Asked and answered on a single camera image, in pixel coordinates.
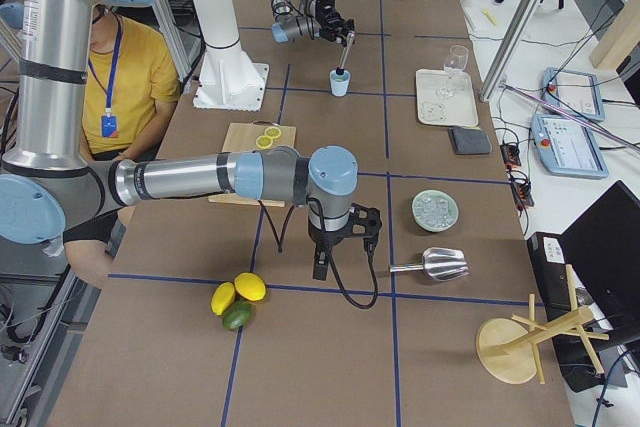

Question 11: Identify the light blue cup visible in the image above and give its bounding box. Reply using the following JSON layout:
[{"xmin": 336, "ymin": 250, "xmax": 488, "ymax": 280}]
[{"xmin": 329, "ymin": 69, "xmax": 351, "ymax": 97}]

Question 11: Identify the yellow lemon at edge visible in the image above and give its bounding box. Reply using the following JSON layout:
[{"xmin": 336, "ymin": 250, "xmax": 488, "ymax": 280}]
[{"xmin": 210, "ymin": 282, "xmax": 236, "ymax": 316}]

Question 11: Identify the bamboo cutting board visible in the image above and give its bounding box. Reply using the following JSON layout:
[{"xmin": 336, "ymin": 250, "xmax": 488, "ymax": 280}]
[{"xmin": 208, "ymin": 122, "xmax": 296, "ymax": 207}]

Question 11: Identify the metal ice scoop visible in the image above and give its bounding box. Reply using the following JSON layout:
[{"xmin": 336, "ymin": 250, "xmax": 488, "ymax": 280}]
[{"xmin": 389, "ymin": 247, "xmax": 469, "ymax": 283}]

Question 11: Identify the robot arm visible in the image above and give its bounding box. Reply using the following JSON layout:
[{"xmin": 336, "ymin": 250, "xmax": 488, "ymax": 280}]
[
  {"xmin": 1, "ymin": 0, "xmax": 357, "ymax": 287},
  {"xmin": 270, "ymin": 0, "xmax": 355, "ymax": 48}
]

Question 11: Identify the clear wine glass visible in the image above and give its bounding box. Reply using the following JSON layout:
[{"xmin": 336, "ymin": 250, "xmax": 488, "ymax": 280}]
[{"xmin": 436, "ymin": 45, "xmax": 469, "ymax": 99}]

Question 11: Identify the far blue teach pendant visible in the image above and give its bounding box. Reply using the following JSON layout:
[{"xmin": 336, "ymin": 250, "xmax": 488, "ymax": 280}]
[{"xmin": 542, "ymin": 67, "xmax": 605, "ymax": 122}]

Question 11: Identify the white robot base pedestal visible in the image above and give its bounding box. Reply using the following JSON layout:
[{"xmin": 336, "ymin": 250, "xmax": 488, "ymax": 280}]
[{"xmin": 193, "ymin": 0, "xmax": 269, "ymax": 112}]

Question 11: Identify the aluminium frame post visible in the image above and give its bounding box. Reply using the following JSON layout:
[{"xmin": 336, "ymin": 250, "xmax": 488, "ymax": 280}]
[{"xmin": 479, "ymin": 0, "xmax": 540, "ymax": 102}]

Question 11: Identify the lemon slice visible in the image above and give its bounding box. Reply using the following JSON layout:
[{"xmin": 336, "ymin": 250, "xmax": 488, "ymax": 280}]
[
  {"xmin": 255, "ymin": 135, "xmax": 274, "ymax": 150},
  {"xmin": 264, "ymin": 126, "xmax": 282, "ymax": 140}
]

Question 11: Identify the green lime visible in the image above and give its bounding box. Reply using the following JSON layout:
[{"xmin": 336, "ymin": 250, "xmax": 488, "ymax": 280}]
[{"xmin": 222, "ymin": 301, "xmax": 253, "ymax": 331}]

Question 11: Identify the grey folded cloth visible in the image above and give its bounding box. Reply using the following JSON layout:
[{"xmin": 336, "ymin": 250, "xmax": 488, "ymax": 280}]
[{"xmin": 448, "ymin": 126, "xmax": 492, "ymax": 155}]

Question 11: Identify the yellow plastic spoon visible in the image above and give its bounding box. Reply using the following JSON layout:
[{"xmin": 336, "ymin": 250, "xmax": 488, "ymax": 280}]
[{"xmin": 482, "ymin": 9, "xmax": 499, "ymax": 27}]

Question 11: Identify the steel muddler with black cap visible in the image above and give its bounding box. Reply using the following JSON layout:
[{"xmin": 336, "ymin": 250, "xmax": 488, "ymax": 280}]
[{"xmin": 336, "ymin": 30, "xmax": 355, "ymax": 75}]

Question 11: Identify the cream bear tray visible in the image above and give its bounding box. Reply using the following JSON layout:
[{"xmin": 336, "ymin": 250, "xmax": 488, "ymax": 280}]
[{"xmin": 415, "ymin": 69, "xmax": 479, "ymax": 127}]

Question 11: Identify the green bowl of ice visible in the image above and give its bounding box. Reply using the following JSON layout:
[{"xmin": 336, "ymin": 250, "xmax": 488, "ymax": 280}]
[{"xmin": 411, "ymin": 190, "xmax": 459, "ymax": 233}]

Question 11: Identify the blue teach pendant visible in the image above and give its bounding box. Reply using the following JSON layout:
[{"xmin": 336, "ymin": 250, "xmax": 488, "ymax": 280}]
[
  {"xmin": 531, "ymin": 114, "xmax": 609, "ymax": 179},
  {"xmin": 542, "ymin": 67, "xmax": 605, "ymax": 122}
]

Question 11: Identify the wooden stand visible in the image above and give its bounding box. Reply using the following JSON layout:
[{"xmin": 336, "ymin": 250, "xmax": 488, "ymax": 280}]
[{"xmin": 475, "ymin": 264, "xmax": 609, "ymax": 384}]

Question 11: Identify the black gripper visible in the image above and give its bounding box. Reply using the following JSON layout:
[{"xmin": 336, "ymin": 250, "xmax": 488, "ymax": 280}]
[
  {"xmin": 308, "ymin": 221, "xmax": 350, "ymax": 280},
  {"xmin": 314, "ymin": 0, "xmax": 355, "ymax": 45}
]

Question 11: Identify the person in yellow shirt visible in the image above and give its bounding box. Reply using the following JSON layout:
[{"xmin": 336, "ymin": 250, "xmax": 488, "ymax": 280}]
[{"xmin": 62, "ymin": 4, "xmax": 181, "ymax": 291}]

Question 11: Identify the near blue teach pendant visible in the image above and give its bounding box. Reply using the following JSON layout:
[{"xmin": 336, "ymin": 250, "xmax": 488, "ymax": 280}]
[{"xmin": 531, "ymin": 114, "xmax": 609, "ymax": 179}]

